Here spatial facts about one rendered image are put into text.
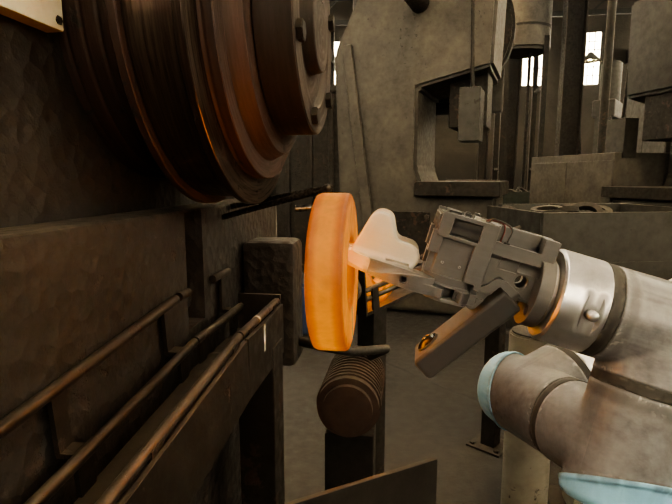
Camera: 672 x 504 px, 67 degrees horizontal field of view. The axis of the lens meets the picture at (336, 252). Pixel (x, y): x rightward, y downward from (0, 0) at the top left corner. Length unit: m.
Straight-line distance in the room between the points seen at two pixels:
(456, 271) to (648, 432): 0.21
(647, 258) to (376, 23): 2.10
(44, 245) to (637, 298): 0.51
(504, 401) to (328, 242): 0.30
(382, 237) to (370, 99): 3.02
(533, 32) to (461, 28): 6.17
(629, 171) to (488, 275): 4.10
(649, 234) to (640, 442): 2.55
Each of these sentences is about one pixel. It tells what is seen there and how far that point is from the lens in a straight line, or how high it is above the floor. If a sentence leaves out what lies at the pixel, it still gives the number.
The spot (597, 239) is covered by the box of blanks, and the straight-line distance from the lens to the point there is 2.88.
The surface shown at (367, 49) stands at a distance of 3.54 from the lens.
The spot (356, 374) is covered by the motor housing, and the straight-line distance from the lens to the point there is 1.03.
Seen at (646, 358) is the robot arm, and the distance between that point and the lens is 0.53.
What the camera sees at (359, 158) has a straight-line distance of 3.44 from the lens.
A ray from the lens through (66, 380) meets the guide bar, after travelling 0.52.
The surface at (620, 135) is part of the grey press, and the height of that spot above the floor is 1.23.
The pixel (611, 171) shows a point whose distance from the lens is 4.50.
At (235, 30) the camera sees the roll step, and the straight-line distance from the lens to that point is 0.59.
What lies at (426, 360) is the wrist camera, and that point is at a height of 0.74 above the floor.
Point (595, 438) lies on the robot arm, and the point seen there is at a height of 0.69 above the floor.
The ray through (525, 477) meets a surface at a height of 0.14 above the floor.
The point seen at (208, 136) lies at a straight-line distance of 0.57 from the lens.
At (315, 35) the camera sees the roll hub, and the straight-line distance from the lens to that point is 0.69.
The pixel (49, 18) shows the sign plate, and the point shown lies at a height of 1.07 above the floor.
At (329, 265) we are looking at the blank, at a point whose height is 0.84.
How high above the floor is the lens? 0.92
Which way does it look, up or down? 8 degrees down
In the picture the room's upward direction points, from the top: straight up
